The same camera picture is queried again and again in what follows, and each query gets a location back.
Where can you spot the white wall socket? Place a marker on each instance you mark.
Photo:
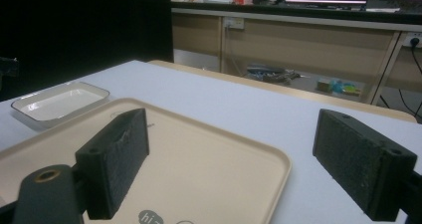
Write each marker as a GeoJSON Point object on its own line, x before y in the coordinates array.
{"type": "Point", "coordinates": [234, 23]}

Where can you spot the beige plastic tray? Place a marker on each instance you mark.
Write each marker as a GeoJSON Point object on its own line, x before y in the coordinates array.
{"type": "Point", "coordinates": [205, 171]}

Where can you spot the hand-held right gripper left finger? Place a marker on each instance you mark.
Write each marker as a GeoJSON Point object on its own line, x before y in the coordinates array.
{"type": "Point", "coordinates": [112, 164]}

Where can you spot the black curtain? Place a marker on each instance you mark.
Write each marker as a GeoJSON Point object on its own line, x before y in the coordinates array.
{"type": "Point", "coordinates": [83, 28]}

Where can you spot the beige office partition desk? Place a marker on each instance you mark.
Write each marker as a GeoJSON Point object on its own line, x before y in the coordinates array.
{"type": "Point", "coordinates": [298, 48]}

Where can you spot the white socket with black plug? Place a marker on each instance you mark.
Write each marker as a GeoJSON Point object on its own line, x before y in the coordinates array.
{"type": "Point", "coordinates": [413, 40]}

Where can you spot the white rectangular dish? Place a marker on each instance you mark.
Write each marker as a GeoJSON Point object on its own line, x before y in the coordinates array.
{"type": "Point", "coordinates": [59, 104]}

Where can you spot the colourful toy blocks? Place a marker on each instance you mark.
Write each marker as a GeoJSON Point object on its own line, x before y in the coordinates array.
{"type": "Point", "coordinates": [338, 87]}

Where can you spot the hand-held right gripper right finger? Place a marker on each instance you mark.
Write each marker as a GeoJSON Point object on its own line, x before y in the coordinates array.
{"type": "Point", "coordinates": [361, 167]}

